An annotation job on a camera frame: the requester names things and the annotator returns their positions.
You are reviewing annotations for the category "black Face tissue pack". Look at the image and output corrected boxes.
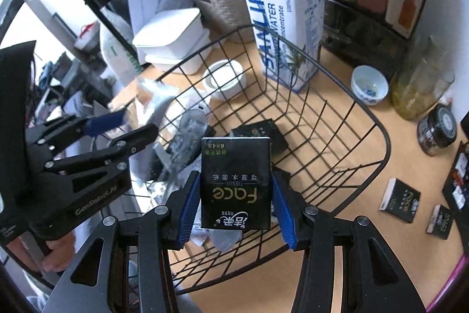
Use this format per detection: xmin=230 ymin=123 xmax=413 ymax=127
xmin=378 ymin=178 xmax=421 ymax=223
xmin=229 ymin=118 xmax=288 ymax=156
xmin=200 ymin=137 xmax=273 ymax=230
xmin=426 ymin=204 xmax=454 ymax=240

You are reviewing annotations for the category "person's left hand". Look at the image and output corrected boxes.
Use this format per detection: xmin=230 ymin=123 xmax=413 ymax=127
xmin=7 ymin=231 xmax=76 ymax=273

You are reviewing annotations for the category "white lidded container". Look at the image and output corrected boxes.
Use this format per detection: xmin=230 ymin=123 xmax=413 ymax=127
xmin=133 ymin=7 xmax=211 ymax=69

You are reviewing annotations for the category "white round bowl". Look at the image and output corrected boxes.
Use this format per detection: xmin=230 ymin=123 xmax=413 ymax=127
xmin=202 ymin=60 xmax=247 ymax=101

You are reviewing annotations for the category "blue white ceramic cup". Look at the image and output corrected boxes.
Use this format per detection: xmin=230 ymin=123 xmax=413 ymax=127
xmin=351 ymin=65 xmax=389 ymax=106

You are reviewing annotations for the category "black mechanical keyboard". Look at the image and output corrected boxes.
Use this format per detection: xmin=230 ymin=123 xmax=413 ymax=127
xmin=442 ymin=141 xmax=468 ymax=213

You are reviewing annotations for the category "dark glass sauce jar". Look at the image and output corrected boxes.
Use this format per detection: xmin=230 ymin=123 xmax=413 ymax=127
xmin=417 ymin=103 xmax=457 ymax=156

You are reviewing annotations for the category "pink desk mat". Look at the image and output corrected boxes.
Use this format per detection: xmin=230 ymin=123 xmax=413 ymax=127
xmin=426 ymin=254 xmax=469 ymax=313

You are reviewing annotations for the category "clear glass jar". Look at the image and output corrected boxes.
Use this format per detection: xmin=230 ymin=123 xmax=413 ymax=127
xmin=390 ymin=35 xmax=455 ymax=120

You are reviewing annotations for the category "blue white drink carton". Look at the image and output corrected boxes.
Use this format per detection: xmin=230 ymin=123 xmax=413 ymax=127
xmin=246 ymin=0 xmax=324 ymax=93

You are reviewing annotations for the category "black wire basket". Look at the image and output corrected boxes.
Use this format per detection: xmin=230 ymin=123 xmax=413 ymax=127
xmin=120 ymin=23 xmax=392 ymax=296

